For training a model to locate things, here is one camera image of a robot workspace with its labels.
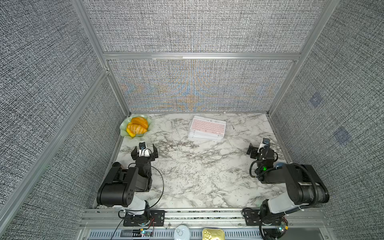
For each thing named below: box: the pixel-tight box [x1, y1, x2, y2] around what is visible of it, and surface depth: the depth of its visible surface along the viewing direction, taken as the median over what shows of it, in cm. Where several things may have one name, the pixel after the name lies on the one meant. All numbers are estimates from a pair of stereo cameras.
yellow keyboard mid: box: [188, 131, 225, 141], surface depth 105 cm
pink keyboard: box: [190, 115, 227, 137], surface depth 108 cm
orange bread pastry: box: [126, 116, 149, 138], surface depth 105 cm
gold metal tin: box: [202, 228, 225, 240], surface depth 67 cm
